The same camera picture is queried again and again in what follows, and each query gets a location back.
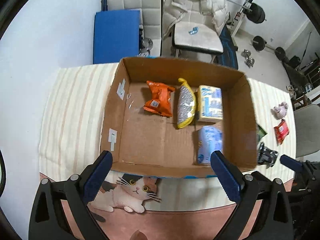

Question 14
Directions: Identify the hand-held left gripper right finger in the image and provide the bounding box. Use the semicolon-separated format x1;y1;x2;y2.
210;150;294;240

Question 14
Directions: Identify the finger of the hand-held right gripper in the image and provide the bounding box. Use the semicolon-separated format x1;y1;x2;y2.
280;155;304;173

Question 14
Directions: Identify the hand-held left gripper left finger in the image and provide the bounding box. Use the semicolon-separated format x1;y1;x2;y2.
29;150;113;240

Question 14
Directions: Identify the black and white packet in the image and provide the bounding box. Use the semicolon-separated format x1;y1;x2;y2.
257;142;279;167

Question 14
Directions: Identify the cardboard box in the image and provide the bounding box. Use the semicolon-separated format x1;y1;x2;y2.
101;56;259;179

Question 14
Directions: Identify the purple soft cloth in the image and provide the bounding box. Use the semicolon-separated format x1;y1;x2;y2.
272;102;289;119

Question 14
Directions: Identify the red packet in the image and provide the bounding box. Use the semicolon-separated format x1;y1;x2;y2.
274;119;290;145

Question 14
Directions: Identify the light blue tissue pack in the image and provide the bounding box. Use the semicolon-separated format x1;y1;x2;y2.
196;126;224;167

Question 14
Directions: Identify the green packet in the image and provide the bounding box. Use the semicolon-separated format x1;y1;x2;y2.
257;124;267;143

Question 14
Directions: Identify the printed cat blanket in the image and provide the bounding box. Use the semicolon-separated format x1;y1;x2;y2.
39;64;297;240

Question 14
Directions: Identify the yellow tissue pack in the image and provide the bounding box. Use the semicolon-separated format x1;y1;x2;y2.
197;85;224;123

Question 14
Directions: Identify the yellow banana-shaped packet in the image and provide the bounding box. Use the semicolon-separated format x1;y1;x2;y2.
176;78;198;130

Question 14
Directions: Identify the dark bag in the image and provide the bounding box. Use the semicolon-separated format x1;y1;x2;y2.
282;61;311;92

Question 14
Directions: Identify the orange snack packet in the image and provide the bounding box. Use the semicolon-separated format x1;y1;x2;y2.
143;80;176;117

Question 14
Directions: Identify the barbell with black plates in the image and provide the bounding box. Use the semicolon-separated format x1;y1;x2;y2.
252;36;286;61

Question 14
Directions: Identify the black and blue mat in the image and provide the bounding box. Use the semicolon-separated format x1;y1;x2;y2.
217;25;239;70

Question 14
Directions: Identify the silver metal object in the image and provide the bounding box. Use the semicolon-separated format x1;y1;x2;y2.
139;38;154;56

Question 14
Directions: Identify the white chair with cushion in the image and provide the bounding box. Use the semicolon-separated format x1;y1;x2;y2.
171;21;225;63

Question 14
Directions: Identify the blue foam mat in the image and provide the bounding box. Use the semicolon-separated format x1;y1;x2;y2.
93;9;142;64

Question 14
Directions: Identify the white weight rack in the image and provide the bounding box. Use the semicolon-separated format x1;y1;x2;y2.
226;0;258;37

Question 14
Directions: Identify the black weight plate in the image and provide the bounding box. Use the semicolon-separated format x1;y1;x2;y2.
246;3;267;23

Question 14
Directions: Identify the white puffer jacket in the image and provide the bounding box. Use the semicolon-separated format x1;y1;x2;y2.
162;0;230;40

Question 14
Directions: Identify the white quilted chair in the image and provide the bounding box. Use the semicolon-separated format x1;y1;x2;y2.
101;0;163;57

